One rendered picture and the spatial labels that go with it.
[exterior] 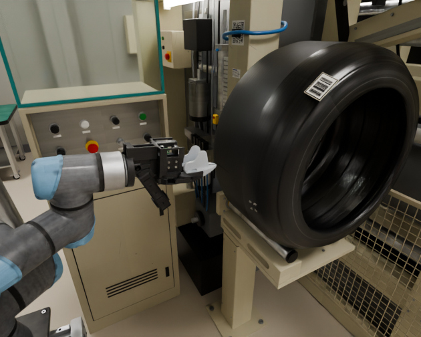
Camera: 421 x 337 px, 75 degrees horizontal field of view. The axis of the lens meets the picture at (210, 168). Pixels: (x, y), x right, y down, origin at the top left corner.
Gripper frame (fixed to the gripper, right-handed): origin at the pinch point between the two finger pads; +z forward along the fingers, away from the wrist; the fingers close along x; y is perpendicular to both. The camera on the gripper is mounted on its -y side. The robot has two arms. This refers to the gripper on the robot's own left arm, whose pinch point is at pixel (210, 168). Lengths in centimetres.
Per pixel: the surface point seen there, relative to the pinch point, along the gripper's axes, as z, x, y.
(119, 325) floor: -12, 63, -124
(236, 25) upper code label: 26, 35, 34
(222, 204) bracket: 22.9, 26.4, -29.5
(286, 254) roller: 25.5, -7.0, -28.3
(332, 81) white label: 19.9, -11.8, 22.2
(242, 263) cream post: 41, 29, -68
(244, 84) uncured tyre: 13.5, 9.5, 18.4
